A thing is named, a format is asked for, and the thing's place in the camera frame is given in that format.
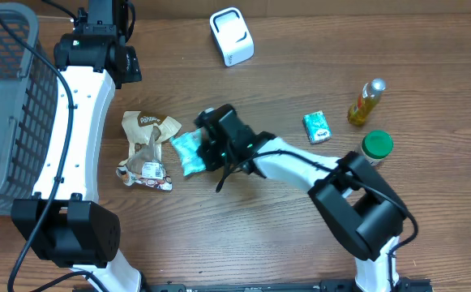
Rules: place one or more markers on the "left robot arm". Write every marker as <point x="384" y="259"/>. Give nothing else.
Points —
<point x="62" y="220"/>

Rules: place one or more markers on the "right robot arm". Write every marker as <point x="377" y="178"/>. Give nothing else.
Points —
<point x="361" y="210"/>

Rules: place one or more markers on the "yellow bottle with silver cap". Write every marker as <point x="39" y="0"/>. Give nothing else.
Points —
<point x="368" y="99"/>

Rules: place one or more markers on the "green lid white jar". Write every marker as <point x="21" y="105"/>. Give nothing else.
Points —
<point x="376" y="146"/>

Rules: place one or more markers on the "teal white large packet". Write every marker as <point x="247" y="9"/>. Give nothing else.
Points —
<point x="186" y="146"/>

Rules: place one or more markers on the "brown snack package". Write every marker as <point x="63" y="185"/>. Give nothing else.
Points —
<point x="145" y="133"/>

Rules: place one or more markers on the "teal white small packet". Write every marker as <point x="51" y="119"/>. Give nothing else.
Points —
<point x="317" y="127"/>

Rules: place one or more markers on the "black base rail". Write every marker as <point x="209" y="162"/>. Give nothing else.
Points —
<point x="405" y="285"/>

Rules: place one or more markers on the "white barcode scanner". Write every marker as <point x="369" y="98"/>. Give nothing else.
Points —
<point x="232" y="36"/>

